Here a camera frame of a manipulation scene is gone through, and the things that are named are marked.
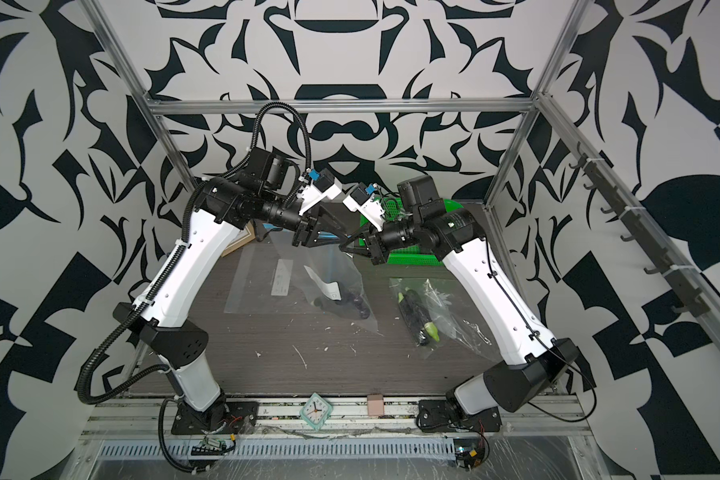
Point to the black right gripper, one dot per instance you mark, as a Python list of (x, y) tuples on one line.
[(373, 246)]

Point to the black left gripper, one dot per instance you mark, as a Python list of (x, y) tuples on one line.
[(312, 232)]

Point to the black eggplant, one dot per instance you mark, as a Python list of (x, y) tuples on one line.
[(413, 313), (352, 306), (431, 328)]

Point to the lifted clear zip-top bag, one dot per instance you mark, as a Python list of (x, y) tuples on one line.
[(454, 314)]

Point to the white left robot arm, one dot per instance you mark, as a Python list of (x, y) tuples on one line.
[(159, 316)]

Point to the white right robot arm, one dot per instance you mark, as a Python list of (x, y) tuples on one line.
[(533, 358)]

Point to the green plastic basket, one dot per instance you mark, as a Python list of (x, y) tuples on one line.
[(412, 255)]

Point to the gold framed plant picture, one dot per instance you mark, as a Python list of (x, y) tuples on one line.
[(244, 236)]

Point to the small pink block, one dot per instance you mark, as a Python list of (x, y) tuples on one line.
[(375, 405)]

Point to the mint square clock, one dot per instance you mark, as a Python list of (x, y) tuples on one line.
[(315, 411)]

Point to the small green circuit board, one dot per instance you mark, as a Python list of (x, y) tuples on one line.
[(218, 446)]

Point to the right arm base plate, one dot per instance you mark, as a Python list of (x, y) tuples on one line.
[(444, 415)]

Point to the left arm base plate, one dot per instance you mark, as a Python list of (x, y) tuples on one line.
[(231, 417)]

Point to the white perforated cable duct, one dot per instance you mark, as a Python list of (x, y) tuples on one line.
[(441, 449)]

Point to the black wall hook rail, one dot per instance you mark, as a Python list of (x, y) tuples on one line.
[(666, 260)]

